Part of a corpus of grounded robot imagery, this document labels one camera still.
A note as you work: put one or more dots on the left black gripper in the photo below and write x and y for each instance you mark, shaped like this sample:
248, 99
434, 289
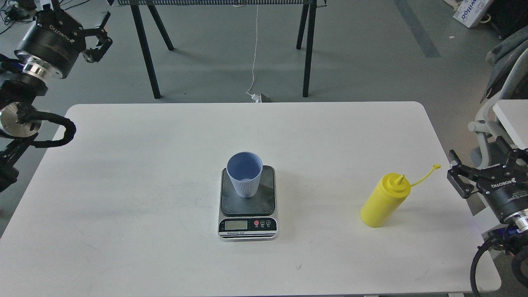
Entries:
51, 39

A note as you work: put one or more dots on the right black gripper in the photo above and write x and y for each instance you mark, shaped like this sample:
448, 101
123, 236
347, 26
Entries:
507, 194

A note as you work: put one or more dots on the yellow squeeze bottle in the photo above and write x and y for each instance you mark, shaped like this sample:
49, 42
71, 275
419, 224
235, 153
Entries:
390, 192

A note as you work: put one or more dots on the blue ribbed plastic cup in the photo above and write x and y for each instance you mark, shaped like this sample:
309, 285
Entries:
245, 170

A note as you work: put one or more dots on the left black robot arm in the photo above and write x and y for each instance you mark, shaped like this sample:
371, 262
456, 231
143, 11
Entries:
20, 120

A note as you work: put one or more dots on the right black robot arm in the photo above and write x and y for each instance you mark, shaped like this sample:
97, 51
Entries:
511, 239

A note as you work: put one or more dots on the digital kitchen scale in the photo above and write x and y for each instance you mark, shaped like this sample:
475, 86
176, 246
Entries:
248, 219

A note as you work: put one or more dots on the black trestle table stand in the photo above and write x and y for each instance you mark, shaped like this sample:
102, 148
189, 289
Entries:
305, 34

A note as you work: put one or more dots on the white cardboard box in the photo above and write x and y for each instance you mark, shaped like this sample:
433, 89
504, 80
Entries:
471, 12

